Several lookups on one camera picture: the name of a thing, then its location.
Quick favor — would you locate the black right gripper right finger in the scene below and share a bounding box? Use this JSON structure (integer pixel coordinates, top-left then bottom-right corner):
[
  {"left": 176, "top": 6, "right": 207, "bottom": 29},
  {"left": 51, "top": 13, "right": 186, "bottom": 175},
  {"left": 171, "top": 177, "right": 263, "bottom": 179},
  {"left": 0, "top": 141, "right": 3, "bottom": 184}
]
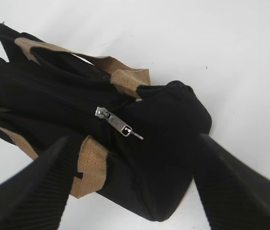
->
[{"left": 193, "top": 134, "right": 270, "bottom": 230}]

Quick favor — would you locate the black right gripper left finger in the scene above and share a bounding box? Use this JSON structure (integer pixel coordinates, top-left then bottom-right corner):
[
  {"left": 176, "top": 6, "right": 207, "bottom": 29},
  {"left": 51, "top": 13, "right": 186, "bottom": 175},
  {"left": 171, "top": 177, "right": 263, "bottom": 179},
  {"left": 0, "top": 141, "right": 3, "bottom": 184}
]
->
[{"left": 0, "top": 136, "right": 83, "bottom": 230}]

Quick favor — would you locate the black canvas tote bag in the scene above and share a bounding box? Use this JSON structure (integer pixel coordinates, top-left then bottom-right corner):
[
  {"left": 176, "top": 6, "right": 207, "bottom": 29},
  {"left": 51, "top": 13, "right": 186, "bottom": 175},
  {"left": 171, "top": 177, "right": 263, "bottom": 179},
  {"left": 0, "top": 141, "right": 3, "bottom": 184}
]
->
[{"left": 0, "top": 23, "right": 212, "bottom": 221}]

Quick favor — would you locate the silver metal zipper pull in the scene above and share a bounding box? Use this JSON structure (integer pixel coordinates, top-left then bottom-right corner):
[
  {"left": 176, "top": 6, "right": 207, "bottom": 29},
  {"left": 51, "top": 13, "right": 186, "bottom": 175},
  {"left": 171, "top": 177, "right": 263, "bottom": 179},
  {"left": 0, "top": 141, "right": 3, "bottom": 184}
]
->
[{"left": 95, "top": 107, "right": 144, "bottom": 140}]

